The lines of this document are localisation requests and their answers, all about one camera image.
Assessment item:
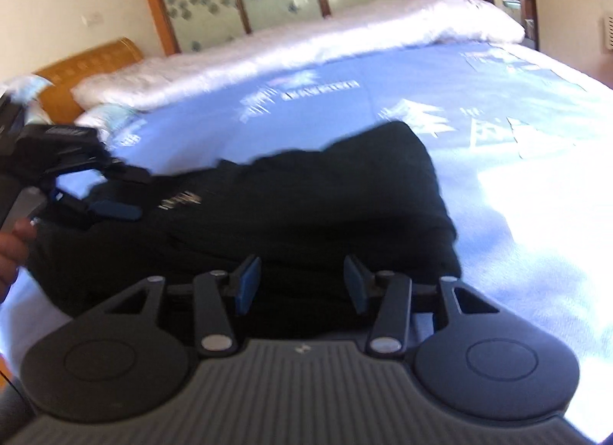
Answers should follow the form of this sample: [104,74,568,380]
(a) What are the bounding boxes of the blue printed bed sheet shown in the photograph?
[0,40,613,443]

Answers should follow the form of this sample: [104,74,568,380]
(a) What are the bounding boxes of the wooden headboard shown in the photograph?
[33,37,145,126]

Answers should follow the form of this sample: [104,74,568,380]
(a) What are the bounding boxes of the white quilt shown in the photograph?
[72,0,526,113]

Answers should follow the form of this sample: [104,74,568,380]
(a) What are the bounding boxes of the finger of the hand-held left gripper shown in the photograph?
[98,155,155,186]
[48,187,143,224]

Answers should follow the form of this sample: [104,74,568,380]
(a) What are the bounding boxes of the person's left hand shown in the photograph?
[0,219,38,304]

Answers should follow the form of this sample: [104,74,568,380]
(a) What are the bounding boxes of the black pants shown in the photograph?
[26,120,463,331]

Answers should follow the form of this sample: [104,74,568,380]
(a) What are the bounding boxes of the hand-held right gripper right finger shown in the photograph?
[344,254,501,358]

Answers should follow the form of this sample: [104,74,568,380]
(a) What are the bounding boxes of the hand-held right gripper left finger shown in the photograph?
[102,255,263,358]

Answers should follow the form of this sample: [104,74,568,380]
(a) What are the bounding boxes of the small floral pillow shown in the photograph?
[75,104,147,146]

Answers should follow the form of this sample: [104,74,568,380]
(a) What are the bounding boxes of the light blue pillow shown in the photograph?
[0,74,54,108]

